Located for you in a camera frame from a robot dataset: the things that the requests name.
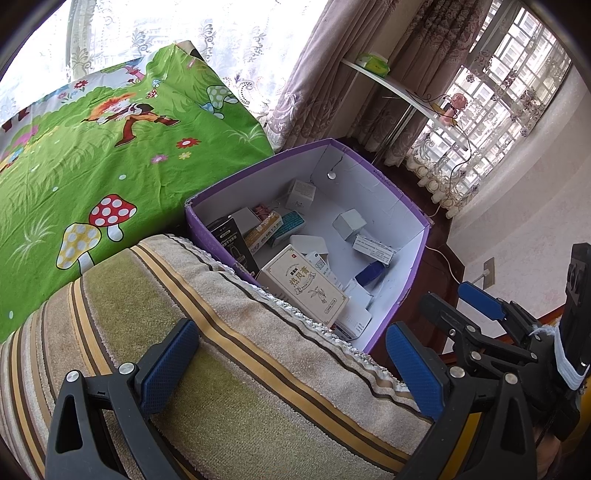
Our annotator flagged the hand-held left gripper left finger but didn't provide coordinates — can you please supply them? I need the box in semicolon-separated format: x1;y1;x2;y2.
45;318;200;480

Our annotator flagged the pink handheld fan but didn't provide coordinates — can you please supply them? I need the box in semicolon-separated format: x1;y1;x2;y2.
438;91;468;126

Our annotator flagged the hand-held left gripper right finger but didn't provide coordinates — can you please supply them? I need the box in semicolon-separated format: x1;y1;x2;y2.
385;322;539;480

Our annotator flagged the teal box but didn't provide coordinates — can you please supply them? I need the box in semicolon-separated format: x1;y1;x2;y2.
269;211;306;248

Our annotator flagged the wall socket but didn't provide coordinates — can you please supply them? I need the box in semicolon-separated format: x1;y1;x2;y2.
479;257;498;288

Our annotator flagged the embroidered sheer curtain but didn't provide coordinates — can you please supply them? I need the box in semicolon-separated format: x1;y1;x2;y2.
404;46;575;220

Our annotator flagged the green cartoon printed cloth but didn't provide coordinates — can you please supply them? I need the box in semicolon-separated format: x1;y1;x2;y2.
0;41;275;344

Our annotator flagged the striped beige towel blanket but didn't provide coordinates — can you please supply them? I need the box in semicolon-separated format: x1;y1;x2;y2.
0;233;439;480

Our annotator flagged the white lace curtain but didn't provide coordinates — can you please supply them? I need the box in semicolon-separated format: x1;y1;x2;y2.
0;0;333;153

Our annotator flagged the white side table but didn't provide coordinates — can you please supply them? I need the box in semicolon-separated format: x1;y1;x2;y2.
341;58;462;162

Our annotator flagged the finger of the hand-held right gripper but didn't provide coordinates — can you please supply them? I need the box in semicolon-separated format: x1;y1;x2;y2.
458;281;546;346
420;292;536;377

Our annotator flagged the white elastic band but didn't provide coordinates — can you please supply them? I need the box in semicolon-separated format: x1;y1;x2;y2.
531;323;591;393

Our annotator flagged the beige box plant print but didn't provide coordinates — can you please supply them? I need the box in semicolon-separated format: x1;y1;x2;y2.
257;246;350;329

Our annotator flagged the orange yellow box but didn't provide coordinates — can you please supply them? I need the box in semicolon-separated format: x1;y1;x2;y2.
243;211;284;253

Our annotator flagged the purple cardboard box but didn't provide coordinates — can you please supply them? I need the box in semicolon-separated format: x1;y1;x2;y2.
185;137;435;354

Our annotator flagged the green tissue pack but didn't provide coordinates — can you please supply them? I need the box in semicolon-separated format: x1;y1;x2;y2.
356;52;392;78

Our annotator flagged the brown patterned curtain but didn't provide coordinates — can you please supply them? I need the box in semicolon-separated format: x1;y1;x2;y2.
268;0;504;158

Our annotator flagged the white cable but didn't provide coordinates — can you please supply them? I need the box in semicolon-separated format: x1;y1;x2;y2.
422;244;465;284

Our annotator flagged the window with grille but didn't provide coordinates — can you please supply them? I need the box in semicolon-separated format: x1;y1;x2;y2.
416;0;573;153

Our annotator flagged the long white plastic case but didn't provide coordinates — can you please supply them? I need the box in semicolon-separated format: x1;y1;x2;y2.
289;233;329;260

